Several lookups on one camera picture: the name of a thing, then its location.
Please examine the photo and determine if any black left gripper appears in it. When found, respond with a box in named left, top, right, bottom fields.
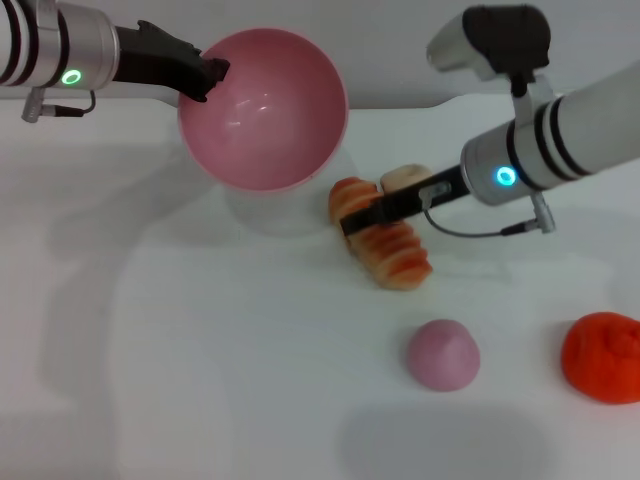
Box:
left=112, top=19, right=232, bottom=104

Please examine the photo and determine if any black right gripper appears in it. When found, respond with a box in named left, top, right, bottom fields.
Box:
left=340, top=164, right=474, bottom=237

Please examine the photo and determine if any long striped bread roll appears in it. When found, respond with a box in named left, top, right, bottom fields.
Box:
left=327, top=176, right=434, bottom=291

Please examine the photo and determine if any pink plastic bowl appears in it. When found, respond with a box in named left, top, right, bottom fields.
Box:
left=177, top=28, right=350, bottom=194

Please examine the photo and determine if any beige round bun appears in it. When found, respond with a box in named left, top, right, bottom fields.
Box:
left=379, top=163, right=434, bottom=194

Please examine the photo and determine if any pink round bun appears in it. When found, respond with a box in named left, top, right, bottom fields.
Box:
left=406, top=319, right=482, bottom=393

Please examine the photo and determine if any orange-red round bun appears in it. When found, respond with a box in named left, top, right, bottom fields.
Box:
left=560, top=311, right=640, bottom=405

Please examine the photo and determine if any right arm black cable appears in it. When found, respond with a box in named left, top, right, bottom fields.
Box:
left=417, top=182, right=558, bottom=238

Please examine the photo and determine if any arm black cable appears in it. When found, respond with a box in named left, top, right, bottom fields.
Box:
left=417, top=182, right=558, bottom=238
left=20, top=88, right=98, bottom=124

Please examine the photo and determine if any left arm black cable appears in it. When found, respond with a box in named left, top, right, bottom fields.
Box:
left=20, top=88, right=98, bottom=124

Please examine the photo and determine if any right wrist camera housing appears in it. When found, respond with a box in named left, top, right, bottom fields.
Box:
left=425, top=4, right=552, bottom=99

